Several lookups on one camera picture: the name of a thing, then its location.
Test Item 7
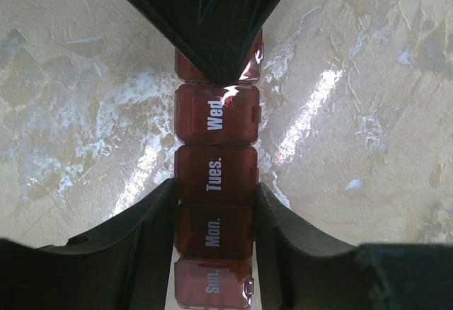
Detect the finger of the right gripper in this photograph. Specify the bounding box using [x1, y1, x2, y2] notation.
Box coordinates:
[127, 0, 280, 84]

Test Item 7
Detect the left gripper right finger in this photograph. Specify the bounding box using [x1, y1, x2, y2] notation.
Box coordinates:
[255, 183, 452, 309]

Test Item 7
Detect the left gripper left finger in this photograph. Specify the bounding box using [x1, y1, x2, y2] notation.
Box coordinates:
[1, 179, 177, 309]

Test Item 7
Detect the red weekly pill organizer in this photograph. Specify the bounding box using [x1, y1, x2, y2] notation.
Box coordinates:
[174, 35, 264, 309]

